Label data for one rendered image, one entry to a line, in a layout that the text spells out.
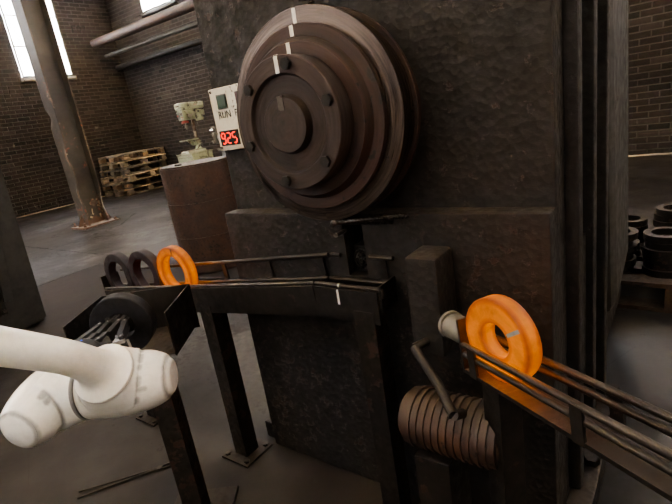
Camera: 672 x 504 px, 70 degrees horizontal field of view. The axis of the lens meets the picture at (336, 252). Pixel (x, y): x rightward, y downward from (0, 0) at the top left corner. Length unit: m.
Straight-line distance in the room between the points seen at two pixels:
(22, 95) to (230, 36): 10.35
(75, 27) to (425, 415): 12.01
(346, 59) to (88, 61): 11.58
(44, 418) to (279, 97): 0.73
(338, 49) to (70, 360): 0.74
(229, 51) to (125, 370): 0.95
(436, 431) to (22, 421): 0.74
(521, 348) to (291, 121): 0.62
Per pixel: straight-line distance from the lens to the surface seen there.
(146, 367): 0.91
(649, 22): 7.01
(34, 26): 8.19
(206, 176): 3.92
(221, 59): 1.53
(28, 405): 0.98
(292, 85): 1.06
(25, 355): 0.83
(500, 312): 0.86
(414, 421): 1.06
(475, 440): 1.01
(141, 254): 1.86
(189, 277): 1.68
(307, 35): 1.10
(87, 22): 12.74
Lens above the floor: 1.14
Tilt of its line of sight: 17 degrees down
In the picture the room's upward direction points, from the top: 9 degrees counter-clockwise
